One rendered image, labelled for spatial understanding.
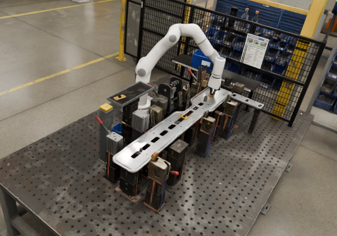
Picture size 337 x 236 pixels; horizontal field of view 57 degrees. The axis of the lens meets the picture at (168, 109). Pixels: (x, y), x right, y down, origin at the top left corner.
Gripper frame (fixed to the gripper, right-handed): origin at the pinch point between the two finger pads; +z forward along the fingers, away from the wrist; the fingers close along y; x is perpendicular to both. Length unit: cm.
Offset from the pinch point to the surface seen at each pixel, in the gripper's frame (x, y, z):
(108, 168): -109, -18, 23
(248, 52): 54, 6, -24
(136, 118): -83, -17, -5
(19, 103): -33, -240, 104
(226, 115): -7.7, 19.6, 11.2
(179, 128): -62, 5, 3
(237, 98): 13.2, 19.1, 3.0
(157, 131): -76, -4, 3
